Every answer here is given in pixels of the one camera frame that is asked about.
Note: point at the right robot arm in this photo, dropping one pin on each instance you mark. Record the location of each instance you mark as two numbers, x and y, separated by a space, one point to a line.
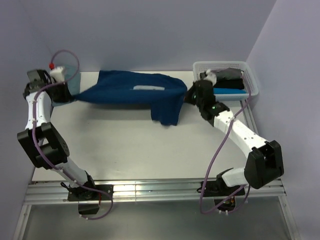
264 161

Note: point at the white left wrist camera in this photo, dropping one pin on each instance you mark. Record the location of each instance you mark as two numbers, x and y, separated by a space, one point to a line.
58 74

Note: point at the black rolled t shirt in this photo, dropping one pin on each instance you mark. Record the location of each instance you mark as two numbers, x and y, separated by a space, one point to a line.
230 84

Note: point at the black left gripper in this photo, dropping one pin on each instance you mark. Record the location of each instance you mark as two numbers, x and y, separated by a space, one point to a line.
67 96

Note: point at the pale teal t shirt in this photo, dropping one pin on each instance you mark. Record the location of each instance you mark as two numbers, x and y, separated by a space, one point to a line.
73 87

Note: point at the aluminium frame rail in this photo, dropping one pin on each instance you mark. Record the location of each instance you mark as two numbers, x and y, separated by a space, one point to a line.
155 171

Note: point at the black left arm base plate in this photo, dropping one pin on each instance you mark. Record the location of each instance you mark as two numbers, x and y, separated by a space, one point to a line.
88 200

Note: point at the white plastic basket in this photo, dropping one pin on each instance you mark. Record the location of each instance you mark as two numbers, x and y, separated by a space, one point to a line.
251 87

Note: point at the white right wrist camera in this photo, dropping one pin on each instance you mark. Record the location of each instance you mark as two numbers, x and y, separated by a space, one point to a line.
210 76

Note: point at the dark blue t shirt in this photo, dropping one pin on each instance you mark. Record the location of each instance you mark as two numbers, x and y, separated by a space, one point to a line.
162 93

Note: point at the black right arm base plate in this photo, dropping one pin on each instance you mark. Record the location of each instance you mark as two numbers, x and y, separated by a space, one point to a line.
215 189

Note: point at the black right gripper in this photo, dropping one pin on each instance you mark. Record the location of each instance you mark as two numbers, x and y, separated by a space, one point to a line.
187 97

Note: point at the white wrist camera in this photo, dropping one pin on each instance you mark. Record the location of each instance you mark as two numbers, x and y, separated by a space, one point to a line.
58 74
210 76

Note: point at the light blue rolled t shirt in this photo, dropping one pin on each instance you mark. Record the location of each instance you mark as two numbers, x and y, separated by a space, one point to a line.
228 91

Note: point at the grey rolled t shirt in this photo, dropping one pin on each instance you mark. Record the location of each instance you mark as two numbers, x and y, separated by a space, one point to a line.
229 74

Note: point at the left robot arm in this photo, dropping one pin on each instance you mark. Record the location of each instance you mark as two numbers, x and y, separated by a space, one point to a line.
41 141

